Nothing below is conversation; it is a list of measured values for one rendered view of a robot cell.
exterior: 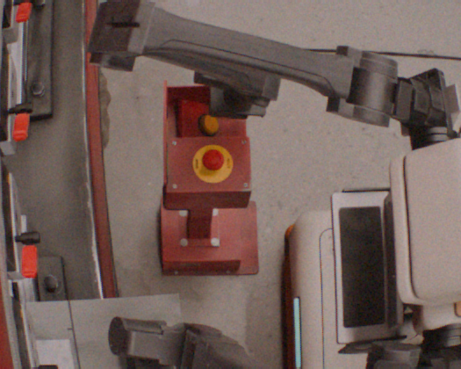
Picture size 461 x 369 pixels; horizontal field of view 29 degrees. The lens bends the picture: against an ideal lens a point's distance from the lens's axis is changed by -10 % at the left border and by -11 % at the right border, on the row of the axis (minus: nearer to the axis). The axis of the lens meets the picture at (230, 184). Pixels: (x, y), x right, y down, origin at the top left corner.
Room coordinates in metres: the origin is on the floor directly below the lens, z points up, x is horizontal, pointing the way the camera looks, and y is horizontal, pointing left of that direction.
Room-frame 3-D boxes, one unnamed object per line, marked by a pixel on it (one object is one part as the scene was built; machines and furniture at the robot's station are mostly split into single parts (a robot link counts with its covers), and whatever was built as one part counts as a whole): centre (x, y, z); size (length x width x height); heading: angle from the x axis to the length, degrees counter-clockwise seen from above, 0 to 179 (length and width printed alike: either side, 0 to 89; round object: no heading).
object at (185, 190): (0.59, 0.06, 0.75); 0.20 x 0.16 x 0.18; 12
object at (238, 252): (0.60, 0.03, 0.06); 0.25 x 0.20 x 0.12; 102
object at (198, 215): (0.59, 0.06, 0.39); 0.05 x 0.05 x 0.54; 12
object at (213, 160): (0.55, 0.04, 0.79); 0.04 x 0.04 x 0.04
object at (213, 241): (0.59, 0.06, 0.13); 0.10 x 0.10 x 0.01; 12
